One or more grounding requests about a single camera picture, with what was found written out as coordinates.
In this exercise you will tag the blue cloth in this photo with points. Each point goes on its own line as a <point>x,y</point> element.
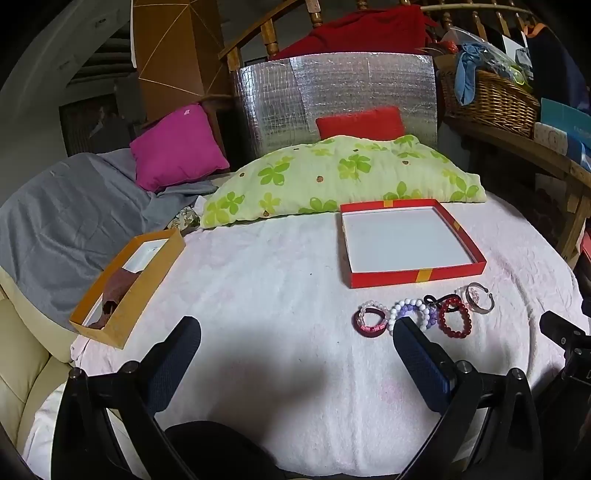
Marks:
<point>466,74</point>

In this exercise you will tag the wicker basket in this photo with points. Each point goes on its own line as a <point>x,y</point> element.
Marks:
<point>496,104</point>

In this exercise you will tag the silver foil insulation panel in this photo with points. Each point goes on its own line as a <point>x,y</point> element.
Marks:
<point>295,101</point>

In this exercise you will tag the grey blanket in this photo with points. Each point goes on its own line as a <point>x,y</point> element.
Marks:
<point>69,212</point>

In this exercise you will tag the red cloth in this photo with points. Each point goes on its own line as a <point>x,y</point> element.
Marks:
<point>364,37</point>

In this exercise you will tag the blue flat box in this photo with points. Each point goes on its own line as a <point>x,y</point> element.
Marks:
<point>570,122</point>

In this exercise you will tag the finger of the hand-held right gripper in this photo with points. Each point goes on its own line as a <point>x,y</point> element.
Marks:
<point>561,328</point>

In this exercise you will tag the wooden chair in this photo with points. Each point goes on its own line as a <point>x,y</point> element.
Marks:
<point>270,32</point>

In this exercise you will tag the brown cardboard box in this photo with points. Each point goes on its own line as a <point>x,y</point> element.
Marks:
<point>171,50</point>

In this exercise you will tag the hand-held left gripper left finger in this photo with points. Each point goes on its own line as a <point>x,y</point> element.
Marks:
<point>178,355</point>

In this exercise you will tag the red shallow cardboard box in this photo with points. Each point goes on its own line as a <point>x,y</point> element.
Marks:
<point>406,240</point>

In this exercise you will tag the wooden shelf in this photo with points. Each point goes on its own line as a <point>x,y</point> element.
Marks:
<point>531,152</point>

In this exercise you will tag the red folded cloths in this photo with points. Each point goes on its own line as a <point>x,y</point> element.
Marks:
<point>586,249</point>

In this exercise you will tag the silver bangle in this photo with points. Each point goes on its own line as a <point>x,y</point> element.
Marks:
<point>488,302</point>

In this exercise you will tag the green floral pillow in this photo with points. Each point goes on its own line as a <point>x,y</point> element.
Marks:
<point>332,177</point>

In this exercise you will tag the orange shallow cardboard box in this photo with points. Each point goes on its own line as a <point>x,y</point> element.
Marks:
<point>143,286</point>

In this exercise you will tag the magenta pillow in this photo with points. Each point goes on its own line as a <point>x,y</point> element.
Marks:
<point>178,147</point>

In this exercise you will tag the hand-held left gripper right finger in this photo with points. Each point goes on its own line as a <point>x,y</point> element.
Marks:
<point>418,357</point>

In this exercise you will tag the red cushion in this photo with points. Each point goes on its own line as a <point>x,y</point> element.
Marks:
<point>360,123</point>

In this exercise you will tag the floral patterned cloth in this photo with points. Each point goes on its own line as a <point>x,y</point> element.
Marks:
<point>183,218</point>

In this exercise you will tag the cream leather cushion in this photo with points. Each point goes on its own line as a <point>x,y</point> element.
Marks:
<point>21,369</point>

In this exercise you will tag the white patterned box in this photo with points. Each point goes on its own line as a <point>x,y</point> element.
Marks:
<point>549,137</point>

